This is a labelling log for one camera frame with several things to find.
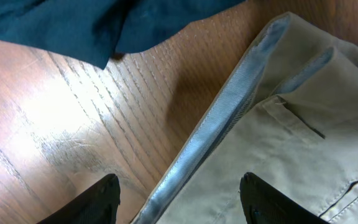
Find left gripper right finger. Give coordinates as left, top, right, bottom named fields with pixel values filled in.
left=239, top=172, right=328, bottom=224

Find khaki shorts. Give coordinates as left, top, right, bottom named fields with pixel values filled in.
left=134, top=12, right=358, bottom=223

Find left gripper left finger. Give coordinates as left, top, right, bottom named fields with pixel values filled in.
left=39, top=174, right=121, bottom=224

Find folded navy blue shorts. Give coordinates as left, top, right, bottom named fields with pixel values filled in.
left=0, top=0, right=241, bottom=68

